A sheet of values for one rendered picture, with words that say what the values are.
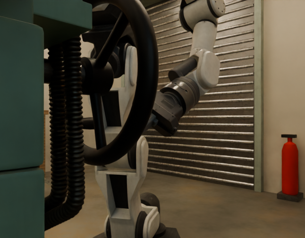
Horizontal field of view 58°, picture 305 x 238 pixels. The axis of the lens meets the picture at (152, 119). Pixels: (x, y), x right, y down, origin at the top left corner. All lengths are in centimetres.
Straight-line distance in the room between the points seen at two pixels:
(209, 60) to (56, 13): 52
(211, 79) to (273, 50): 240
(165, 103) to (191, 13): 36
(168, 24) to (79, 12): 356
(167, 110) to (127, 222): 63
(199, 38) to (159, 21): 314
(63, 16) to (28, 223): 21
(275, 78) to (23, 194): 295
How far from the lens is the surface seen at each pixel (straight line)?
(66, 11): 32
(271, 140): 305
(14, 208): 19
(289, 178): 287
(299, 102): 297
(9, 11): 21
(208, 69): 75
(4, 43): 18
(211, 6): 88
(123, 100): 95
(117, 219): 117
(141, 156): 103
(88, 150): 46
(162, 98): 66
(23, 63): 18
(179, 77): 72
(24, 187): 18
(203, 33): 86
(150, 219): 122
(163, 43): 383
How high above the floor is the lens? 74
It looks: level
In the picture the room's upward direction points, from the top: straight up
